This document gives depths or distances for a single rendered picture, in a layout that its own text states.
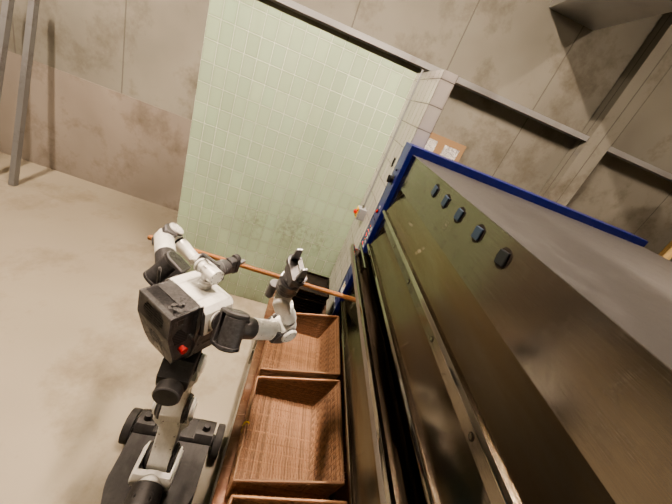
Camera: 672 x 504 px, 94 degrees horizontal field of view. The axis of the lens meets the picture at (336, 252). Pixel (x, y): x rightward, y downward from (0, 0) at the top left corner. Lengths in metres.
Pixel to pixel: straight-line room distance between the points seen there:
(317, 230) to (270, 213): 0.48
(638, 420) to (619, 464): 0.08
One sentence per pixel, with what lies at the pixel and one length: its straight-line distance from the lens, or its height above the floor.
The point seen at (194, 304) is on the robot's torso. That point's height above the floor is 1.40.
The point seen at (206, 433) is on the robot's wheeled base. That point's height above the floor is 0.21.
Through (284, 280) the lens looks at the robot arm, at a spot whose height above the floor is 1.63.
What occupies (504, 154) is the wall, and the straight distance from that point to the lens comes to 4.82.
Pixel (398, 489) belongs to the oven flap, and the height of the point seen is 1.41.
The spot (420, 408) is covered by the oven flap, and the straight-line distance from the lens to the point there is 1.19.
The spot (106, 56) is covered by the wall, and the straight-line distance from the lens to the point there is 5.09.
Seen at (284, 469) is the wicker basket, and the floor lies 0.59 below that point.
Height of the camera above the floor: 2.28
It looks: 26 degrees down
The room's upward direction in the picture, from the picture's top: 23 degrees clockwise
